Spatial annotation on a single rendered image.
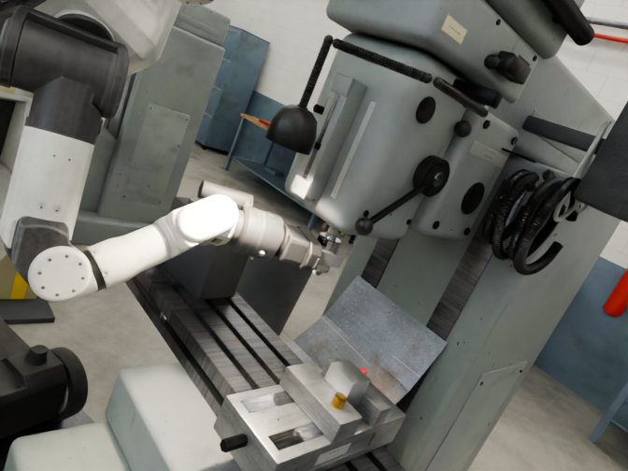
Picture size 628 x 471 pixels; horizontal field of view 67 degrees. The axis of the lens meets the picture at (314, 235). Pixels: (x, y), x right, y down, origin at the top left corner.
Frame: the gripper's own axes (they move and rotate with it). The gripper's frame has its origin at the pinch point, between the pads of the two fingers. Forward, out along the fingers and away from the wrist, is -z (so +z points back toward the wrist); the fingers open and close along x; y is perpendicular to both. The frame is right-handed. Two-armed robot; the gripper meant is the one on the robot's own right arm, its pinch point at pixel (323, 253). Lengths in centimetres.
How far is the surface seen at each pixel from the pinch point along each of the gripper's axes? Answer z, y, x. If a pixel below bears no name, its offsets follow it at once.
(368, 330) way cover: -29.1, 21.7, 14.5
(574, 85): -42, -51, 6
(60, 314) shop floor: 43, 124, 157
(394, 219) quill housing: -6.0, -12.8, -8.2
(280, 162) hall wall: -192, 83, 632
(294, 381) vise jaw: 2.6, 19.4, -15.6
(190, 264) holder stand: 16.9, 23.5, 31.5
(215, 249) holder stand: 13.7, 15.5, 25.8
